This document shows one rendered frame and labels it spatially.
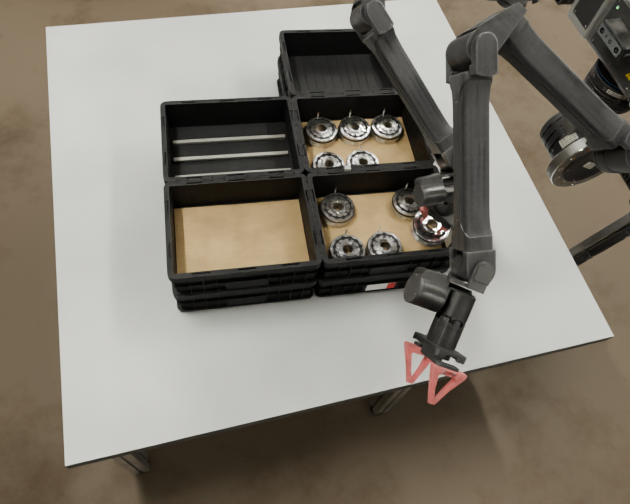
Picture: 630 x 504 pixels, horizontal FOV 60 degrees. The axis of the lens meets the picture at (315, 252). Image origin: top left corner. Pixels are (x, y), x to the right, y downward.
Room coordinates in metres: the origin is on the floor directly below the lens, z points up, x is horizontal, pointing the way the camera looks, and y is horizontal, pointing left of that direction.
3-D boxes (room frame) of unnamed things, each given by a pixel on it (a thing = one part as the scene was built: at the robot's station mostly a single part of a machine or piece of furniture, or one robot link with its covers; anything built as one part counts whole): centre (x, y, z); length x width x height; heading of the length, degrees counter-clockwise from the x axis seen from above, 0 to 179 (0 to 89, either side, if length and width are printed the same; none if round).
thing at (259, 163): (1.04, 0.32, 0.87); 0.40 x 0.30 x 0.11; 110
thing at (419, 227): (0.86, -0.29, 0.97); 0.10 x 0.10 x 0.01
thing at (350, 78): (1.46, 0.04, 0.87); 0.40 x 0.30 x 0.11; 110
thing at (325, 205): (0.92, -0.04, 0.86); 0.10 x 0.10 x 0.01
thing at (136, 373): (1.17, 0.11, 0.35); 1.60 x 1.60 x 0.70; 25
